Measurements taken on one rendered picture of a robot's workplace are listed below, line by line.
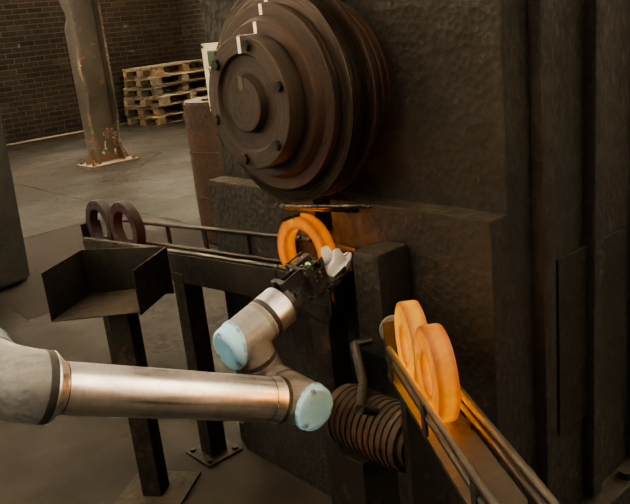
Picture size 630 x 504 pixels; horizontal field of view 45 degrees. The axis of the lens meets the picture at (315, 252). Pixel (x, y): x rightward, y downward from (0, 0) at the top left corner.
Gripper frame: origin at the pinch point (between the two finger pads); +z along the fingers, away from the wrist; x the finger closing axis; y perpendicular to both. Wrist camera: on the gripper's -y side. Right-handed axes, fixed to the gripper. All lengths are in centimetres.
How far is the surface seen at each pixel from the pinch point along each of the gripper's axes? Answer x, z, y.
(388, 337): -27.5, -18.0, -0.5
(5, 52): 1011, 312, -44
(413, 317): -38.3, -19.9, 8.7
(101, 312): 60, -36, -4
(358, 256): -9.7, -4.3, 5.4
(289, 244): 18.1, -1.2, 1.6
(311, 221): 8.3, 0.3, 8.6
